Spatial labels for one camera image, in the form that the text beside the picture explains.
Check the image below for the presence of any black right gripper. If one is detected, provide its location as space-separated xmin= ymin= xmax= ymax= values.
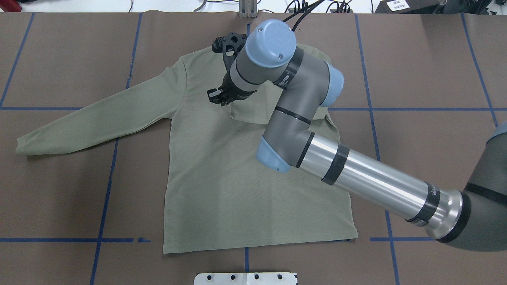
xmin=207 ymin=73 xmax=257 ymax=104

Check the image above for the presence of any olive green long-sleeve shirt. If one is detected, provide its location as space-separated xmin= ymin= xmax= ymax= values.
xmin=15 ymin=47 xmax=358 ymax=254

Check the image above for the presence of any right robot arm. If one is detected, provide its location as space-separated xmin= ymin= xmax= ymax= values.
xmin=208 ymin=19 xmax=507 ymax=251

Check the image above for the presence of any black labelled box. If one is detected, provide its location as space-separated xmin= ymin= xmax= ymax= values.
xmin=374 ymin=0 xmax=447 ymax=14

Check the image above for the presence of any red cylinder bottle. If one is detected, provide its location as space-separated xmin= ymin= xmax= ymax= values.
xmin=0 ymin=0 xmax=22 ymax=13

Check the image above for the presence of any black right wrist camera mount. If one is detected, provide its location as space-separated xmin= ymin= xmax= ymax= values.
xmin=211 ymin=32 xmax=248 ymax=72

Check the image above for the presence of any aluminium frame post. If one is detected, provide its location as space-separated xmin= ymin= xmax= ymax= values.
xmin=238 ymin=0 xmax=258 ymax=18

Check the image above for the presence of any white metal base plate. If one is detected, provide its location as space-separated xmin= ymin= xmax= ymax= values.
xmin=193 ymin=272 xmax=299 ymax=285

